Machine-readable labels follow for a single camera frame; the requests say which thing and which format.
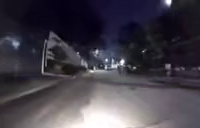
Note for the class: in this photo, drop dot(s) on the grey asphalt road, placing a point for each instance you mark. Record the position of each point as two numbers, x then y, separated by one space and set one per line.
121 100

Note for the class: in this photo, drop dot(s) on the pole with pale base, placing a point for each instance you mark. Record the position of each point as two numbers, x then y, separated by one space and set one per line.
168 68

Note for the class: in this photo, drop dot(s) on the dark trees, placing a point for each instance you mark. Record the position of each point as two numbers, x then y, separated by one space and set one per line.
174 36

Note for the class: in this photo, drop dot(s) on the grey pavement strip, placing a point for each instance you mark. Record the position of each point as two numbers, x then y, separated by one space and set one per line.
14 88

